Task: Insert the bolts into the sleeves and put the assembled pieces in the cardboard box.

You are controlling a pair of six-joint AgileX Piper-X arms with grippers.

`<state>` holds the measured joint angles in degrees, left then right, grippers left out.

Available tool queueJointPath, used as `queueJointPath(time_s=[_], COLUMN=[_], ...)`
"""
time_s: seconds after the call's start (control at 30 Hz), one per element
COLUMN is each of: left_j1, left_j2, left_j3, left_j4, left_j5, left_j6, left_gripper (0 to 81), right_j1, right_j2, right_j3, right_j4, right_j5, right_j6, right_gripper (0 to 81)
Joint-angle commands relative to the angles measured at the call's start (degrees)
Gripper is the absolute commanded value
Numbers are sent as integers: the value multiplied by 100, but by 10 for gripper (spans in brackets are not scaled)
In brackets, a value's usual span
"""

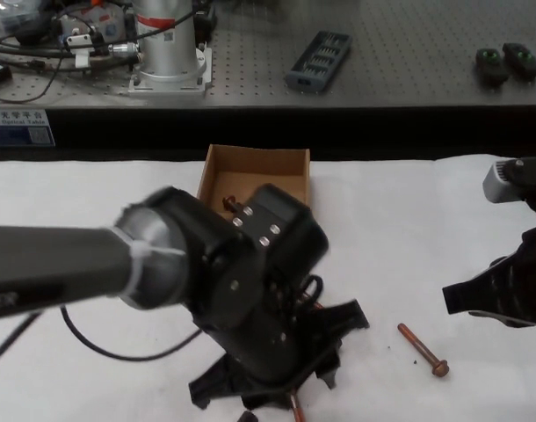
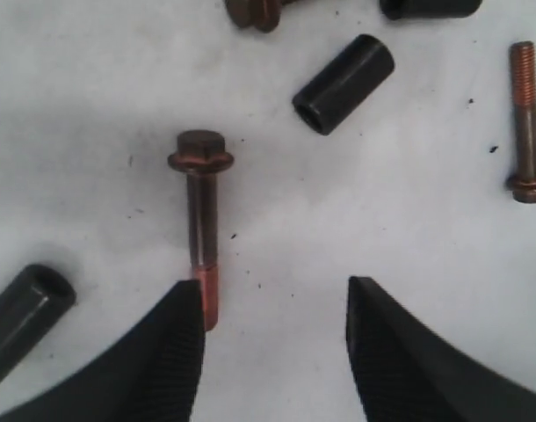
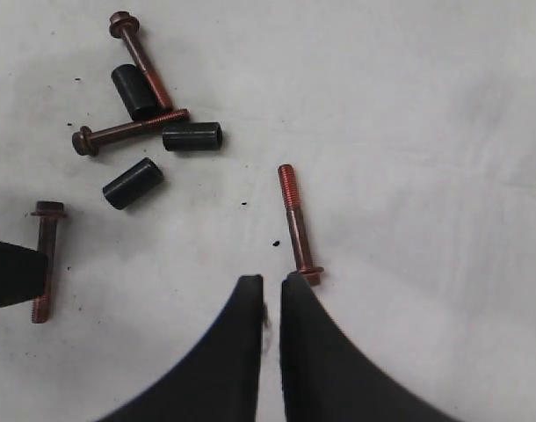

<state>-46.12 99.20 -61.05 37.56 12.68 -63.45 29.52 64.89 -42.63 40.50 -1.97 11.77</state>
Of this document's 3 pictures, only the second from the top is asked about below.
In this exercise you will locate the black cylindrical sleeve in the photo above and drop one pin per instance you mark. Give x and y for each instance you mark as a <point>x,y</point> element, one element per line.
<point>343,84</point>
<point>24,316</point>
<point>428,8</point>

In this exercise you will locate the copper flanged hex bolt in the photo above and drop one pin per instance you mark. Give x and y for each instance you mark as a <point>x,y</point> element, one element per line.
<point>254,12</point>
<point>526,123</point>
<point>202,220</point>

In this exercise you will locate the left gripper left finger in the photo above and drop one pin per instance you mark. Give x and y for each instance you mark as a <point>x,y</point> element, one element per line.
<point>132,369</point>

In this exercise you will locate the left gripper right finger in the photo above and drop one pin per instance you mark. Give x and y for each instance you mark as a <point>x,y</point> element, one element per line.
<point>408,369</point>

